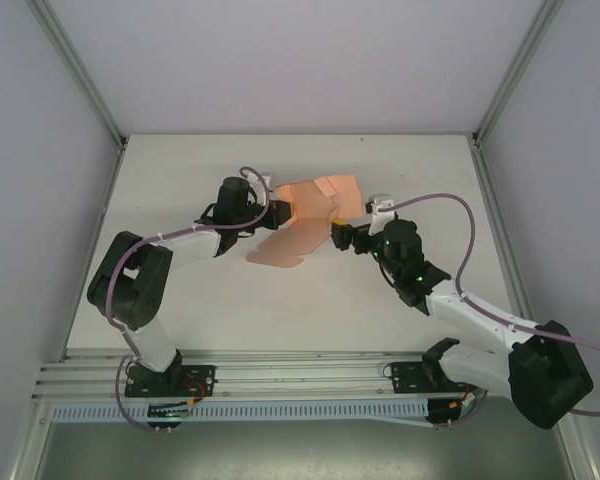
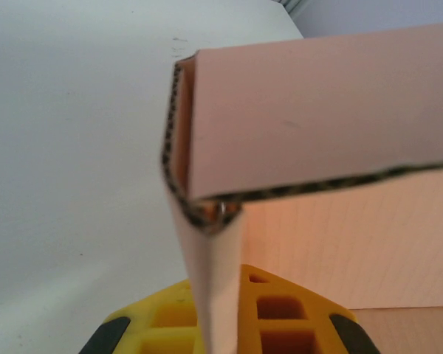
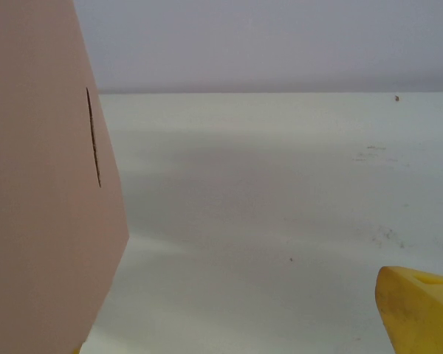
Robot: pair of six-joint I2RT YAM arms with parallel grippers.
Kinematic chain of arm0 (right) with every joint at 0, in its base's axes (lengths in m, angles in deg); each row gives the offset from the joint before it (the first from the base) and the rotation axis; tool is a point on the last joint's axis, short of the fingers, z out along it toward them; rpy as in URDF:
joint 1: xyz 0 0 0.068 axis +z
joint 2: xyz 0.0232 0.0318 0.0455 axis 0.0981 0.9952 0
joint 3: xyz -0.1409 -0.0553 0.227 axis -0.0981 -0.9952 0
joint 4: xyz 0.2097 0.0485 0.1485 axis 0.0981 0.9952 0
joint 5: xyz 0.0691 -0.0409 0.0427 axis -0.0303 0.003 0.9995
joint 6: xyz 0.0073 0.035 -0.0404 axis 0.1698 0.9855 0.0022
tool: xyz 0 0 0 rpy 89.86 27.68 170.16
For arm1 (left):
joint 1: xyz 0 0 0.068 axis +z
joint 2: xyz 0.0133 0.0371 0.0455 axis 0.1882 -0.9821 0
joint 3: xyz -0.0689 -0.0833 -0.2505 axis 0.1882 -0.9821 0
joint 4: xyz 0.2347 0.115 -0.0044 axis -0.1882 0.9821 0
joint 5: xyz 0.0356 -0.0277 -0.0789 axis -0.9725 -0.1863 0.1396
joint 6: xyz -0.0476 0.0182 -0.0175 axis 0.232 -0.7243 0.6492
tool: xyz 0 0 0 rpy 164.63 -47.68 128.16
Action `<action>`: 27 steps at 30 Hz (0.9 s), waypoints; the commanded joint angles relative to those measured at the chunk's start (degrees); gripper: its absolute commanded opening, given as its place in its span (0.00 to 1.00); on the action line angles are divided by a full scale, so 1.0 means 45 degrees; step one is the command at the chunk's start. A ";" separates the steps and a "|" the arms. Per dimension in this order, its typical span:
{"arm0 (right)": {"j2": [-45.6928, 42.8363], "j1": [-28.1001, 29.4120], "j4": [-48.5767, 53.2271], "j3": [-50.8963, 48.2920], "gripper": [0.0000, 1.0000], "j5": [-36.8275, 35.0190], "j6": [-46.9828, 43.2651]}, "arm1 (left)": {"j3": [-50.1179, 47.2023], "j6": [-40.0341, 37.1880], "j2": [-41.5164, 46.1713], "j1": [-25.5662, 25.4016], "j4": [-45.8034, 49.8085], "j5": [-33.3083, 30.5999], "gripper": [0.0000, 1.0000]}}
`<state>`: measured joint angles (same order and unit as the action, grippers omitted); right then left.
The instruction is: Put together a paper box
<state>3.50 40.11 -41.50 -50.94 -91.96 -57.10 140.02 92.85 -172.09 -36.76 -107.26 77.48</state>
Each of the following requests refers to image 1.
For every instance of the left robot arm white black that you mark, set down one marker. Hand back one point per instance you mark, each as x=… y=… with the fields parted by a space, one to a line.
x=150 y=345

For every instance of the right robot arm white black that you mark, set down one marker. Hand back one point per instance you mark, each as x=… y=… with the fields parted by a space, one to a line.
x=480 y=320

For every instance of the aluminium mounting rails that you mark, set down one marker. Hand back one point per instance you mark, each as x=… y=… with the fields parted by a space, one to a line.
x=300 y=372

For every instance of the grey metal sheet panel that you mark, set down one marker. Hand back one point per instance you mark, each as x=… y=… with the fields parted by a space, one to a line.
x=300 y=455

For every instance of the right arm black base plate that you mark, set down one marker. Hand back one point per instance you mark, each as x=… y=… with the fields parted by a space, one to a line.
x=405 y=375

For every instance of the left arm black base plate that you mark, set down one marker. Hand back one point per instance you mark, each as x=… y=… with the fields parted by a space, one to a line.
x=205 y=372

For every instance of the aluminium frame post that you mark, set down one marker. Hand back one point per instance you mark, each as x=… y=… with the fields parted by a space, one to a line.
x=80 y=75
x=520 y=75

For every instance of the aluminium frame leg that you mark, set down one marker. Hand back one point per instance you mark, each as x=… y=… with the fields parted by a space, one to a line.
x=30 y=440
x=577 y=450

